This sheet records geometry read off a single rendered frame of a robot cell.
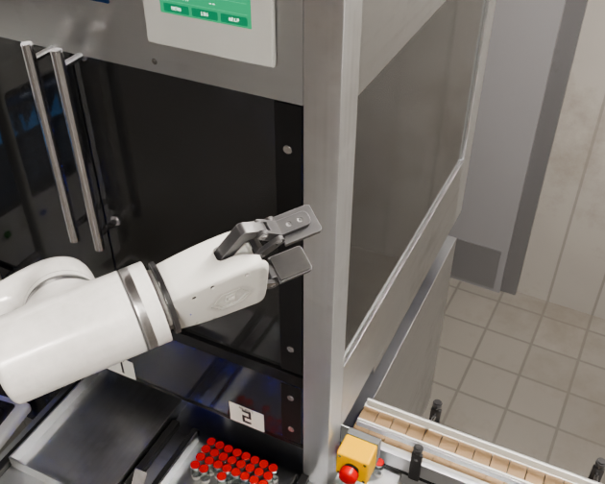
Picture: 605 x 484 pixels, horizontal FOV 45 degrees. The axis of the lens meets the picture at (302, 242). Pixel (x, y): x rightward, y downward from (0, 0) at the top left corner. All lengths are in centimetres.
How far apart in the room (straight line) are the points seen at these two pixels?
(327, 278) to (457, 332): 210
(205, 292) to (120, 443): 114
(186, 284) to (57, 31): 70
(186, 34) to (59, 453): 107
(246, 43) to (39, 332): 54
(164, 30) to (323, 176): 32
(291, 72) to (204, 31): 14
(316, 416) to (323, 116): 68
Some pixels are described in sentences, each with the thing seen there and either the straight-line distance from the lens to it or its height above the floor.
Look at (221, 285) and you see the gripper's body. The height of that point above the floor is 184.
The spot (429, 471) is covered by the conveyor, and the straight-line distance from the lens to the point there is 168.
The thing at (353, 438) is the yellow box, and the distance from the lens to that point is 158.
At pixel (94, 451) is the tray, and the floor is 88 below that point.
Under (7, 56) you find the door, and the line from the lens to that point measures 142.
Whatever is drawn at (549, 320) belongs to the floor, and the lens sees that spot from 347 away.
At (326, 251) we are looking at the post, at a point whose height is 155.
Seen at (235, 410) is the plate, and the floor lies 103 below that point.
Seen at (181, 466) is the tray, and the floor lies 88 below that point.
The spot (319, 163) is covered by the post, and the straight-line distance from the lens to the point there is 110.
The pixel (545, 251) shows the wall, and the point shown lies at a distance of 339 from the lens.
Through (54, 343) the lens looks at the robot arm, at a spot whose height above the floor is 183.
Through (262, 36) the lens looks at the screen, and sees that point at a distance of 104.
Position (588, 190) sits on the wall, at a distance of 319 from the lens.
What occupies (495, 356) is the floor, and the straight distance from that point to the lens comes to 323.
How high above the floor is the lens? 230
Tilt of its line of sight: 38 degrees down
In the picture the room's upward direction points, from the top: straight up
